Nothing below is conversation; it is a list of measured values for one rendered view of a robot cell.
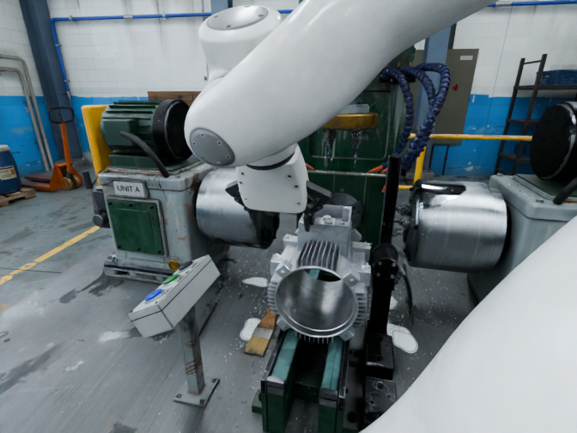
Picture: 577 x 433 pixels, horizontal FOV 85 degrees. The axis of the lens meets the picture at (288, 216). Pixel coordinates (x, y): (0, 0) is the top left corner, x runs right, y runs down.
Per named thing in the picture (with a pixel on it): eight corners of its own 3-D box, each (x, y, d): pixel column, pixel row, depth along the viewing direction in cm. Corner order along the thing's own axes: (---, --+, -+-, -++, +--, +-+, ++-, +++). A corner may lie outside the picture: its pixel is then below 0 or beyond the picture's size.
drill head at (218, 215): (200, 222, 124) (193, 158, 115) (292, 232, 115) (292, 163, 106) (161, 251, 101) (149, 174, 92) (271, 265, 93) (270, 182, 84)
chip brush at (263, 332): (268, 302, 95) (268, 301, 95) (284, 305, 94) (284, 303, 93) (243, 354, 76) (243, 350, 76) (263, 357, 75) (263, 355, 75)
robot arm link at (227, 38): (282, 159, 37) (302, 112, 42) (260, 38, 27) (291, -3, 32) (217, 152, 39) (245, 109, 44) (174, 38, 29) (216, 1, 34)
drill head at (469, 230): (376, 240, 108) (385, 168, 99) (512, 254, 99) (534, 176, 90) (377, 279, 86) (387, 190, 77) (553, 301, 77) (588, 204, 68)
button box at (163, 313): (195, 283, 68) (182, 263, 67) (221, 273, 65) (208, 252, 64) (142, 339, 53) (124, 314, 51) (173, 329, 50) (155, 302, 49)
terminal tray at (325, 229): (306, 231, 77) (306, 203, 74) (350, 235, 75) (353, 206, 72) (296, 253, 66) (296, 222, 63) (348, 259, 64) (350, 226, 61)
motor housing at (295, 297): (289, 283, 83) (289, 216, 76) (363, 293, 79) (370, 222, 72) (267, 336, 65) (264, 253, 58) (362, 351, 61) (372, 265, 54)
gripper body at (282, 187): (221, 160, 41) (241, 214, 50) (297, 164, 39) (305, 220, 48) (239, 125, 46) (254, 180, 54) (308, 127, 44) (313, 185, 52)
